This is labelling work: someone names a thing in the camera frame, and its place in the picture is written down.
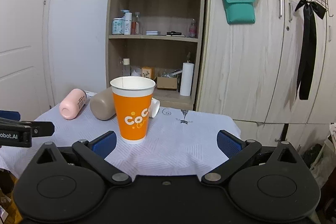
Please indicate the clear glass bottle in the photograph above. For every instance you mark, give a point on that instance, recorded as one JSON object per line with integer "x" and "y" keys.
{"x": 135, "y": 25}

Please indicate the white patterned tablecloth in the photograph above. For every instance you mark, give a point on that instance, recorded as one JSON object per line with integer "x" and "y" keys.
{"x": 177, "y": 142}

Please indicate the light blue jar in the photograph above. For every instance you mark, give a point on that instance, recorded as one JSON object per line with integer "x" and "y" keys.
{"x": 118, "y": 26}

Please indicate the orange small box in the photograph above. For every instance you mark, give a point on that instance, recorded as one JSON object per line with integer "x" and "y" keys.
{"x": 148, "y": 72}

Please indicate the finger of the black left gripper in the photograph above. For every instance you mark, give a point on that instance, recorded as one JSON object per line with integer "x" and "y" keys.
{"x": 11, "y": 121}

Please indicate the wooden shelf unit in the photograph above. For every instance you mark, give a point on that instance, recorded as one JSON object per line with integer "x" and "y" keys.
{"x": 170, "y": 34}

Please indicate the black ribbon bow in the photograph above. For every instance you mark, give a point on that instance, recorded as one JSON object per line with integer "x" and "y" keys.
{"x": 309, "y": 46}

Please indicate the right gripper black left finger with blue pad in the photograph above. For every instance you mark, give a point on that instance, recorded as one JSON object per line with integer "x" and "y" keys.
{"x": 93, "y": 153}

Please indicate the taupe tumbler cup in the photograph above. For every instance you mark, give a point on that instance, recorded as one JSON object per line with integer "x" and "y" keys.
{"x": 102, "y": 105}

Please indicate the light wood wardrobe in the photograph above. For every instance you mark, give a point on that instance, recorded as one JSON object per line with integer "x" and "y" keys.
{"x": 249, "y": 73}

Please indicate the clear bottle beige cap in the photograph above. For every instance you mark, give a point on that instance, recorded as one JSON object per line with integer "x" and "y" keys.
{"x": 126, "y": 67}

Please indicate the white paper towel roll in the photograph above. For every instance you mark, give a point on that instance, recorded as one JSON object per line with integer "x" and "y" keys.
{"x": 186, "y": 79}

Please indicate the brown cardboard box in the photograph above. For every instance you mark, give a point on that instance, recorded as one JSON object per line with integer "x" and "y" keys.
{"x": 167, "y": 83}

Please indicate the white green-print paper cup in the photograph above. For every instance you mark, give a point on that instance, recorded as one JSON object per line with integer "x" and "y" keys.
{"x": 154, "y": 108}

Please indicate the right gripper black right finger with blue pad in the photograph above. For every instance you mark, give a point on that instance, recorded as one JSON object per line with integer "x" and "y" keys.
{"x": 240, "y": 153}

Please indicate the white door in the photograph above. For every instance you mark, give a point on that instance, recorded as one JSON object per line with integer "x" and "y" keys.
{"x": 23, "y": 85}

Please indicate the orange paper cup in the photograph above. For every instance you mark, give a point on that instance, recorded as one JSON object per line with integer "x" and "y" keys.
{"x": 132, "y": 98}

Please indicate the teal pouch on wardrobe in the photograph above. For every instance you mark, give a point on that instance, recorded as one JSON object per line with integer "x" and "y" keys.
{"x": 239, "y": 11}

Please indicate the white lotion bottle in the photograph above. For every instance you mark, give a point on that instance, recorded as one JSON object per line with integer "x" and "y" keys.
{"x": 127, "y": 16}

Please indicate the pink tumbler bottle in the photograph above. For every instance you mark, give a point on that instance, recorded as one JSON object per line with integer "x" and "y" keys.
{"x": 72, "y": 104}

